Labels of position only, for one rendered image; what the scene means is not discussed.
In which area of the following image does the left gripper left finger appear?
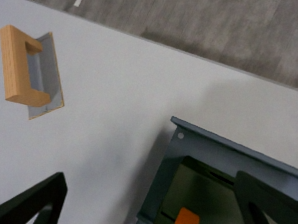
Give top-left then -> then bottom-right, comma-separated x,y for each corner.
0,172 -> 68,224

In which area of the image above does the grey metal shelf rack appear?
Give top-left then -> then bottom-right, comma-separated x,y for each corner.
136,116 -> 298,224

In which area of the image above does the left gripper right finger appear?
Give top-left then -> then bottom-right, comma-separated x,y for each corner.
233,171 -> 298,224

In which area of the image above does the sanding float with wooden handle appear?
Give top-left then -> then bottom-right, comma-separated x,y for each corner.
0,25 -> 64,120

